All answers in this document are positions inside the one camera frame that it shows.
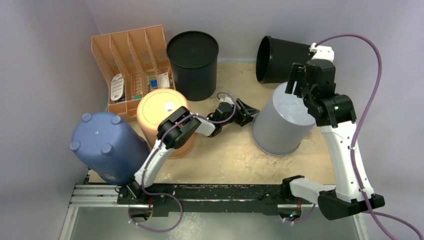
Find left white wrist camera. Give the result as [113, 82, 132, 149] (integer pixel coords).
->
[218, 94, 235, 105]

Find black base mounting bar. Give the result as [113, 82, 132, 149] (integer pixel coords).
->
[117, 183, 310, 219]

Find dark navy cylindrical bin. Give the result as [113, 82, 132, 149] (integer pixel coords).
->
[166, 30, 219, 102]

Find aluminium frame rail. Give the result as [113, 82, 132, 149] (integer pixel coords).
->
[67, 183, 362, 210]

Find black ribbed bin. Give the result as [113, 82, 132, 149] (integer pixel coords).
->
[255, 35, 311, 84]

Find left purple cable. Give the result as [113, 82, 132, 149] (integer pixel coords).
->
[127, 92, 238, 233]

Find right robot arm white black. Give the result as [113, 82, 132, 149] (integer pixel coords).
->
[280, 59, 386, 221]

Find small boxes in organizer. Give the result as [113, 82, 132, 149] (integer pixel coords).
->
[129, 72, 176, 100]

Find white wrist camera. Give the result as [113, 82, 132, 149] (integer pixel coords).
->
[309, 42, 335, 63]
[218, 94, 235, 105]

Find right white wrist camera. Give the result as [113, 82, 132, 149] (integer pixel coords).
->
[309, 42, 335, 63]

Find orange plastic bucket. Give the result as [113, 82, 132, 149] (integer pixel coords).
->
[136, 88, 190, 147]

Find grey plastic bucket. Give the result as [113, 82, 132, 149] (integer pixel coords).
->
[250, 82, 316, 156]

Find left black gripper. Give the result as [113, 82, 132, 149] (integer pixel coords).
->
[221, 100, 259, 128]

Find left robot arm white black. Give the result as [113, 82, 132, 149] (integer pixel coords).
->
[125, 98, 260, 205]

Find white oval package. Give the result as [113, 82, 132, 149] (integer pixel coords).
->
[109, 73, 126, 102]

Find large blue plastic bucket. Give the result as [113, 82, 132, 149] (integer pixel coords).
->
[69, 112, 151, 185]

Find orange plastic file organizer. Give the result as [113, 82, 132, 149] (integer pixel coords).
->
[91, 25, 173, 122]

